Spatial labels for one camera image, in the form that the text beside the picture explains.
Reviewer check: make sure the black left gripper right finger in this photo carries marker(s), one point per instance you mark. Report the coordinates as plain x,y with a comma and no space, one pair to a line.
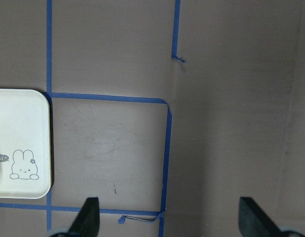
253,221

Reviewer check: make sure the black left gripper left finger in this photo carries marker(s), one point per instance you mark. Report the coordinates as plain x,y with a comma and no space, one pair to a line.
87,222

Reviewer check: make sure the cream plastic tray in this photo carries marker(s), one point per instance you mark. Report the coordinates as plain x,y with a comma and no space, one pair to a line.
25,150

